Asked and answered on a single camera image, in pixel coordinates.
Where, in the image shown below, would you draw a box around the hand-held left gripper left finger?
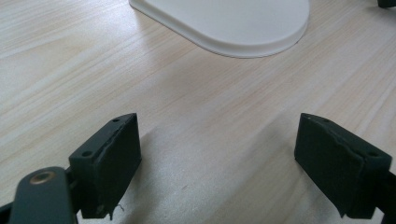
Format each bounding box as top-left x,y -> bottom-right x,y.
68,112 -> 143,221

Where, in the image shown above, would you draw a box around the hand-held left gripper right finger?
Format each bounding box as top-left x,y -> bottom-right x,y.
293,112 -> 393,219

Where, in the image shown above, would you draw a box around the white rounded tray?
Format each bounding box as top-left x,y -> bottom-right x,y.
128,0 -> 311,59

